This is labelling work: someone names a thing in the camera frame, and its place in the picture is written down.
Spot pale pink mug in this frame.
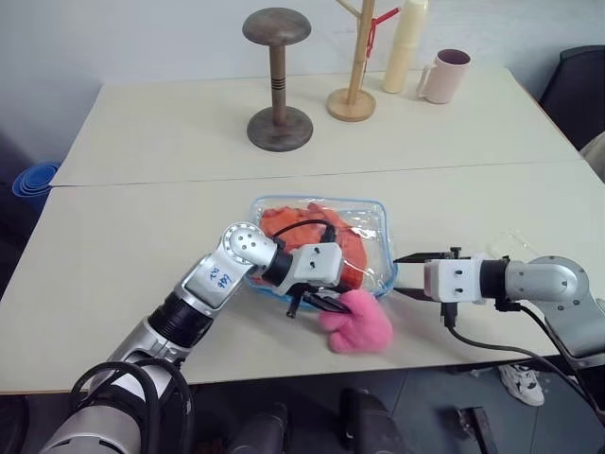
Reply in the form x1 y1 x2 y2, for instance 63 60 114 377
416 48 473 106

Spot orange cloth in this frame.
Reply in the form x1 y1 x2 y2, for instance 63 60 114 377
257 203 371 289

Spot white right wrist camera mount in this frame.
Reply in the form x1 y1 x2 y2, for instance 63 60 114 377
423 254 488 305

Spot dark wooden hat stand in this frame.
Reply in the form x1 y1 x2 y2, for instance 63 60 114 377
241 8 315 153

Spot stack of blue bowls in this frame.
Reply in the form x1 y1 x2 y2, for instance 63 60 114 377
10 160 63 198

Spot tall cream bottle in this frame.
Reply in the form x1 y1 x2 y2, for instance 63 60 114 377
381 0 432 95

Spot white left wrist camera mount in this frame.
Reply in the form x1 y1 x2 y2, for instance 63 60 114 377
282 242 344 297

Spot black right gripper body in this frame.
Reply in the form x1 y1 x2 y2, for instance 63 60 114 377
437 245 475 328

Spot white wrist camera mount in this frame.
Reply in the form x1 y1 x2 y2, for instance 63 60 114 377
423 254 488 305
282 242 344 297

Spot white sneaker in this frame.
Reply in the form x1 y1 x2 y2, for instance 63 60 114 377
499 362 546 407

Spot small clear plastic sheet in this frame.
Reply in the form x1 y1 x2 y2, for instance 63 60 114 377
488 228 529 260

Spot black chair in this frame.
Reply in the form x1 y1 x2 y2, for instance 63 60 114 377
538 44 605 153

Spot light wooden tree rack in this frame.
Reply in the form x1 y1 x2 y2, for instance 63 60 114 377
326 0 404 122

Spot dark rounded shape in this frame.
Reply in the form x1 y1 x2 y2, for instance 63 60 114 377
338 387 413 454
225 401 290 454

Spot clear plastic pouch blue trim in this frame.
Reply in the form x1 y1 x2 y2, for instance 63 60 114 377
248 193 400 311

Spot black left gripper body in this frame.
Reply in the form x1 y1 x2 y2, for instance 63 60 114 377
285 281 328 320

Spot dark angular bar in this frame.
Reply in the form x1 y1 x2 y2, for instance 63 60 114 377
454 405 503 454

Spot pink fluffy cloth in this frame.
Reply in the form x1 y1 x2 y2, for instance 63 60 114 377
317 288 395 355

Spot red ribbon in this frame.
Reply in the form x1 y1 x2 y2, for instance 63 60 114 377
365 6 403 59

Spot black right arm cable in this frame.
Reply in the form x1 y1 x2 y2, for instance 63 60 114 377
441 300 605 418

